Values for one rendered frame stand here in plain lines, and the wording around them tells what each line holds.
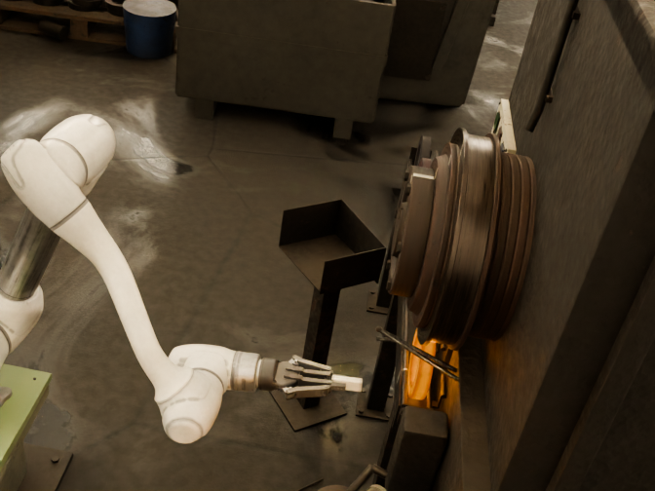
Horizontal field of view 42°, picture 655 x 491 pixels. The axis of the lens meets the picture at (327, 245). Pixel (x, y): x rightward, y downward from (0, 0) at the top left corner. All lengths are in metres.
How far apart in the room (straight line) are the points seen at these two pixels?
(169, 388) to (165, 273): 1.60
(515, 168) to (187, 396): 0.82
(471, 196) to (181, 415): 0.74
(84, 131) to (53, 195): 0.19
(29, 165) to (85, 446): 1.19
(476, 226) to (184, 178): 2.49
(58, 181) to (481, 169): 0.86
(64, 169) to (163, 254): 1.65
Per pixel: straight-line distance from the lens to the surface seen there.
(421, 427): 1.84
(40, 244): 2.15
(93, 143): 1.95
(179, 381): 1.82
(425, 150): 2.90
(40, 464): 2.73
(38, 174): 1.84
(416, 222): 1.68
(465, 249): 1.61
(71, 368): 3.01
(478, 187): 1.64
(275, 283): 3.37
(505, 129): 2.05
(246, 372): 1.94
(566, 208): 1.46
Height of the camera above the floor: 2.13
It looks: 36 degrees down
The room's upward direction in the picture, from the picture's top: 10 degrees clockwise
